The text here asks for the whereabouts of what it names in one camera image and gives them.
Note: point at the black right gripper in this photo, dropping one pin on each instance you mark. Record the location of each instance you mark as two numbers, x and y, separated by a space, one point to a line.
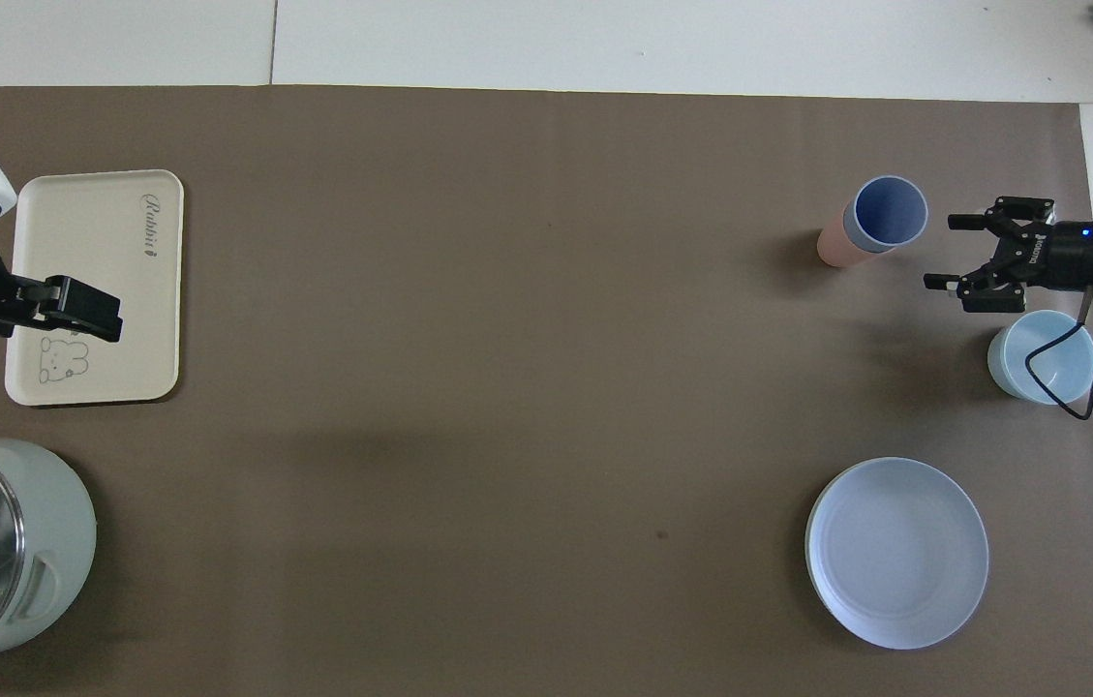
1069 257

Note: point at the blue plastic cup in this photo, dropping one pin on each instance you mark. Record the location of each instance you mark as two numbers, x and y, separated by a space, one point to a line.
890 213

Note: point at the pink plastic cup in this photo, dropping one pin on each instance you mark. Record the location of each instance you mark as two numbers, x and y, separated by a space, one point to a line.
834 247

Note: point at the cream rabbit print tray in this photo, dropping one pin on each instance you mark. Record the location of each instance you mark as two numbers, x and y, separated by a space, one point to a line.
101 290

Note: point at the light blue bowl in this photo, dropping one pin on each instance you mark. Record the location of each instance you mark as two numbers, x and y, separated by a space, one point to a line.
1059 348

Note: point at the pale green electric pot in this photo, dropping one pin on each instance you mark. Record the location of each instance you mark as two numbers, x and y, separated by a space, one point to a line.
57 532

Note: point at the pale blue plate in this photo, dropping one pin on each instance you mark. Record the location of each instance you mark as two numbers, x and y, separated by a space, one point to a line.
896 552

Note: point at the brown table mat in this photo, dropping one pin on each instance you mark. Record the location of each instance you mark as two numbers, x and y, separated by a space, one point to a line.
507 339

